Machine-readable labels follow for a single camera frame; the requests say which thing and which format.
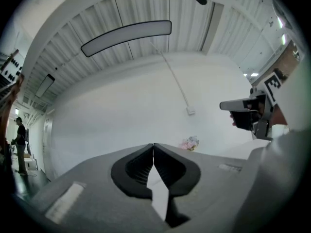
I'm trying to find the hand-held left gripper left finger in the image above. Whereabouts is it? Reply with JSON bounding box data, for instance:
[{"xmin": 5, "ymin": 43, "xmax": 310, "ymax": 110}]
[{"xmin": 31, "ymin": 143, "xmax": 168, "ymax": 233}]

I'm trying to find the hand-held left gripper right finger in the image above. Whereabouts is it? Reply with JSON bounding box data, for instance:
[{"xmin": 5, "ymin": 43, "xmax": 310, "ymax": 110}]
[{"xmin": 153, "ymin": 143, "xmax": 247, "ymax": 233}]

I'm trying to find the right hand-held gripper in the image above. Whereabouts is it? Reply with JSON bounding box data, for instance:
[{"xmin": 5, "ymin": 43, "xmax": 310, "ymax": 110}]
[{"xmin": 220, "ymin": 68, "xmax": 289, "ymax": 140}]

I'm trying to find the person's right forearm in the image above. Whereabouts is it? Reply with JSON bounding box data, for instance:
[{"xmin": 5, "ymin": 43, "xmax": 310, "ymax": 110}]
[{"xmin": 271, "ymin": 105, "xmax": 288, "ymax": 126}]

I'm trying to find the pink flower bouquet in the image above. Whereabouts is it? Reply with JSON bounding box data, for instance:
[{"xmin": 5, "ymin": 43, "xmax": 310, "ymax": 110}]
[{"xmin": 179, "ymin": 135, "xmax": 200, "ymax": 152}]

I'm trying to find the person's white printed shirt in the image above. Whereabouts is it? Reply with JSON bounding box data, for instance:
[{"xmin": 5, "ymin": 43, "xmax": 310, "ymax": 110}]
[{"xmin": 273, "ymin": 54, "xmax": 311, "ymax": 132}]

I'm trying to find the white door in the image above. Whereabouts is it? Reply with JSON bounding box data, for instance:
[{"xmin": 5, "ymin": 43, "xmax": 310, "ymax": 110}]
[{"xmin": 43, "ymin": 119, "xmax": 53, "ymax": 179}]

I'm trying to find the rectangular ceiling light panel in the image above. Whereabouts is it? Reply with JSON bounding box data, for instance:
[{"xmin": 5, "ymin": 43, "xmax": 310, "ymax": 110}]
[
  {"xmin": 35, "ymin": 73, "xmax": 56, "ymax": 99},
  {"xmin": 80, "ymin": 20, "xmax": 173, "ymax": 58}
]

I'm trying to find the dark wooden furniture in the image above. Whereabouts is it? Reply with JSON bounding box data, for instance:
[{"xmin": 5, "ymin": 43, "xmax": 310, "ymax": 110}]
[{"xmin": 0, "ymin": 73, "xmax": 25, "ymax": 179}]

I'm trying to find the white wall cable conduit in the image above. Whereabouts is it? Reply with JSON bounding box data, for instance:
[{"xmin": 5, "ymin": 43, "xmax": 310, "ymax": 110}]
[{"xmin": 148, "ymin": 40, "xmax": 193, "ymax": 109}]

